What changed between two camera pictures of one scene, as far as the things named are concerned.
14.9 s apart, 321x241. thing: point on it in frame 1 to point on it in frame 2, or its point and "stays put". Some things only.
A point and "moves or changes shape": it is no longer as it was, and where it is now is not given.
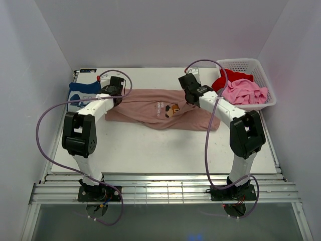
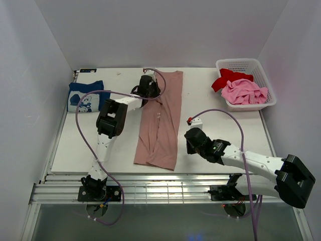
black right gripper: (199, 86) to (189, 150)
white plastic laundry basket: (253, 67) stays put
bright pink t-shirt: (244, 92) stays put
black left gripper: (105, 89) to (157, 91)
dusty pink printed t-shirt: (164, 108) moves or changes shape
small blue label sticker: (88, 70) stays put
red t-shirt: (219, 84) stays put
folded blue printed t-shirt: (77, 91) stays put
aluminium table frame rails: (274, 188) stays put
